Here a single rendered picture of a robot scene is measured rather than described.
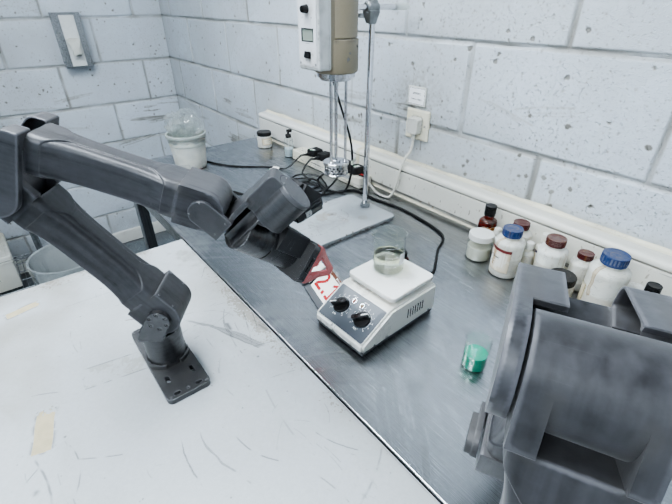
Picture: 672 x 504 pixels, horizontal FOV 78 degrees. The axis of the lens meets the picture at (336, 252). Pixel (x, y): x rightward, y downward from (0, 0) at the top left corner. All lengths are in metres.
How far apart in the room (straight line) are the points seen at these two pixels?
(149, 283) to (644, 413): 0.60
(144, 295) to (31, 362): 0.30
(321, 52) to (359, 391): 0.69
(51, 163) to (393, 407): 0.57
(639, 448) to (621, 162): 0.83
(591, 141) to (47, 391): 1.12
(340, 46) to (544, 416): 0.88
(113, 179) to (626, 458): 0.56
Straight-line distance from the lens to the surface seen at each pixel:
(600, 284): 0.93
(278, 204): 0.56
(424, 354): 0.77
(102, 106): 2.94
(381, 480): 0.62
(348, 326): 0.75
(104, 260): 0.67
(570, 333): 0.24
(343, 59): 1.01
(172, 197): 0.57
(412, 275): 0.80
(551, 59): 1.07
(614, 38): 1.02
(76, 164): 0.61
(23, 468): 0.75
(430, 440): 0.66
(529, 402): 0.23
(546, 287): 0.28
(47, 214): 0.66
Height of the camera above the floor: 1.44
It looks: 32 degrees down
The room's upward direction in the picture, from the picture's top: straight up
